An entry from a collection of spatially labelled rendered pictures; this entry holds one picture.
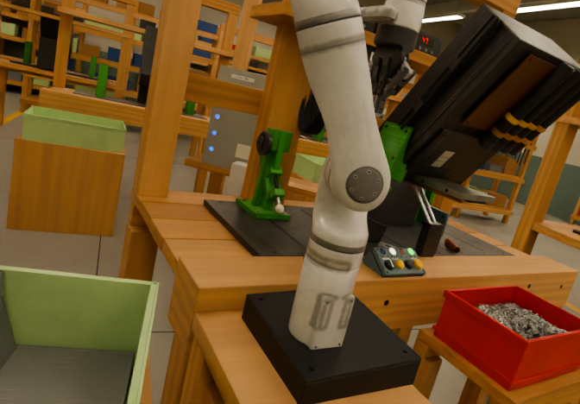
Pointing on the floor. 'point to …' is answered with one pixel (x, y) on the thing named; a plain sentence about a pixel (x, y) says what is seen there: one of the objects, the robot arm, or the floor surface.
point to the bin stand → (540, 391)
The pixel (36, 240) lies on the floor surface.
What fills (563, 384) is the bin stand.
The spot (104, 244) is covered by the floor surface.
